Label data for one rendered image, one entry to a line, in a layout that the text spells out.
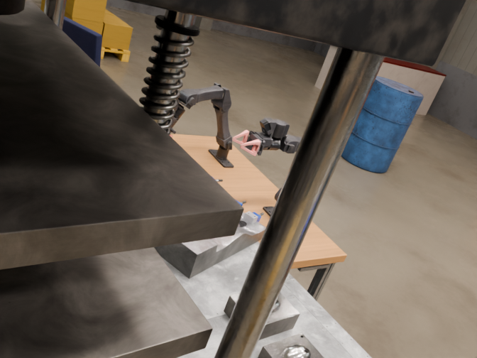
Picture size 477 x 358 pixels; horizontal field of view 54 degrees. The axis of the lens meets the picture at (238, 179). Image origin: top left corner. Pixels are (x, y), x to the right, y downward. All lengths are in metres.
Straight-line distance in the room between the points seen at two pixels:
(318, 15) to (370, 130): 5.39
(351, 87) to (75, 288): 0.55
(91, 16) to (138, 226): 6.20
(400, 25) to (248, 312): 0.48
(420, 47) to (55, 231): 0.47
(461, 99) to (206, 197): 10.40
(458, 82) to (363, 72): 10.45
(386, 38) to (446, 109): 10.57
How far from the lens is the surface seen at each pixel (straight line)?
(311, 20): 0.46
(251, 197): 2.40
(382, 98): 5.77
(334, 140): 0.64
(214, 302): 1.67
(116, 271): 0.90
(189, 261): 1.70
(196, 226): 0.65
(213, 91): 2.37
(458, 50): 11.22
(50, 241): 0.56
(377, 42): 0.54
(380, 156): 5.95
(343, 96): 0.62
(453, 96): 11.07
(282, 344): 1.54
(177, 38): 0.93
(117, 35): 6.96
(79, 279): 0.87
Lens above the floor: 1.86
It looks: 25 degrees down
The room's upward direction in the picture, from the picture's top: 19 degrees clockwise
